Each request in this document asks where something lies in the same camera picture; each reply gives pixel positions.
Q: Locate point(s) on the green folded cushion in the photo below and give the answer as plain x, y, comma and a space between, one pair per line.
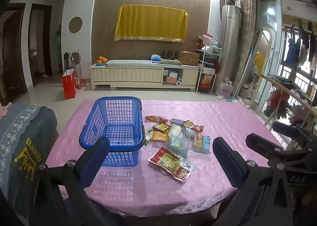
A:
171, 61

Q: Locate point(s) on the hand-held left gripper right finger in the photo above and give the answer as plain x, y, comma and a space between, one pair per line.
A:
227, 156

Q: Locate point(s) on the red paper bag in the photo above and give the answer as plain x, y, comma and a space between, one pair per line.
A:
69, 84

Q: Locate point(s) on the cream tv cabinet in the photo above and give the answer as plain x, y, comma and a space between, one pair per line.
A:
138, 75

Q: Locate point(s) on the round brown wall disc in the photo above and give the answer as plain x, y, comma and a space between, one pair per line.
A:
75, 25

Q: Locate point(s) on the orange box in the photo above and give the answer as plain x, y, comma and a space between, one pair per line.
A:
170, 80

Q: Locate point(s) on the grey covered chair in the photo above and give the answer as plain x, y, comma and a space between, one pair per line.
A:
22, 141

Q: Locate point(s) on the green edged cracker packet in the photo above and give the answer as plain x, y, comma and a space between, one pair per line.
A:
159, 136

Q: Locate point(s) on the white metal shelf rack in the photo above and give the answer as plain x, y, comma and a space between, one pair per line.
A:
208, 67

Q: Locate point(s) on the pink gift bag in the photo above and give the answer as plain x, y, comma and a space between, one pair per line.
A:
224, 89

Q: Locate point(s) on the cardboard box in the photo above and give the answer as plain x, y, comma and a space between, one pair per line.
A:
187, 58

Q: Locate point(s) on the pale biscuit packet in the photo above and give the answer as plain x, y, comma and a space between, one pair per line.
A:
175, 132

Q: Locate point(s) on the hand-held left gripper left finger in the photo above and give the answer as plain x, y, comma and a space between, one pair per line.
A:
99, 156

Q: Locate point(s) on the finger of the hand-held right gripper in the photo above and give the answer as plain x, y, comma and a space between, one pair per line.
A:
260, 143
284, 129

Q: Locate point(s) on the black router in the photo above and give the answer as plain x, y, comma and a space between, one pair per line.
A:
168, 54

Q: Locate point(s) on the silver tower air conditioner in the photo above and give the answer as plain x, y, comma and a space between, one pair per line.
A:
230, 42

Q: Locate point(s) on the purple and yellow snack packet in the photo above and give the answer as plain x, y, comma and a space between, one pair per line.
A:
161, 127

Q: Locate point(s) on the pile of oranges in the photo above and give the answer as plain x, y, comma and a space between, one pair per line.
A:
102, 59

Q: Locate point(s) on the broom with dustpan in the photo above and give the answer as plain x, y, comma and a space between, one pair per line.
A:
79, 77

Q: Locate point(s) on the blue tissue box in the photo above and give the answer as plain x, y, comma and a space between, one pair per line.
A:
156, 59

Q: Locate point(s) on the small red snack packet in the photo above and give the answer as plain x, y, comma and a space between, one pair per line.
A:
193, 125

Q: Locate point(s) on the blue plastic basket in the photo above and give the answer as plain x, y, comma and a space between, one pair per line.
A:
123, 159

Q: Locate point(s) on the patterned beige curtain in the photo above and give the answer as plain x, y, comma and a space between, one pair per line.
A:
247, 30

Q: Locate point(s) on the large red snack packet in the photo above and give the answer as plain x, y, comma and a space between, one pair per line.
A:
168, 162

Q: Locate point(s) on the wooden drying rack with clothes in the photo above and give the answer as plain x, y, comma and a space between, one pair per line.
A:
279, 99

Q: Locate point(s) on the white paper roll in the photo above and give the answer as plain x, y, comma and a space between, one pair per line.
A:
178, 83

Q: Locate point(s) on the pink tablecloth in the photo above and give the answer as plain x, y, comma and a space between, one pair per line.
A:
148, 191

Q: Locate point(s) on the yellow cloth cover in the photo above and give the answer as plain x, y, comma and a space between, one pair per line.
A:
151, 23

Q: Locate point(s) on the dark wooden door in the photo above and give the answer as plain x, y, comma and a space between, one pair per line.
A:
12, 55
48, 42

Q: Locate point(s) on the hanging clothes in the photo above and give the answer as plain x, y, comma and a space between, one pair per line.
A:
293, 50

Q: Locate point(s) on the blue bar packet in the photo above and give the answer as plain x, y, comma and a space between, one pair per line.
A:
177, 121

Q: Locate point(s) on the blue packet with yellow figure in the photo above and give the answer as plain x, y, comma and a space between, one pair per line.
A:
201, 144

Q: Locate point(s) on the clear light blue snack packet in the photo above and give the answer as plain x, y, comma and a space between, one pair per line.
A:
177, 145

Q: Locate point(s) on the arched standing mirror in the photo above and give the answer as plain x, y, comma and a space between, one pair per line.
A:
265, 42

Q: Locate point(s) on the orange snack packet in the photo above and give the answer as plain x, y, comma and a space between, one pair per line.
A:
154, 118

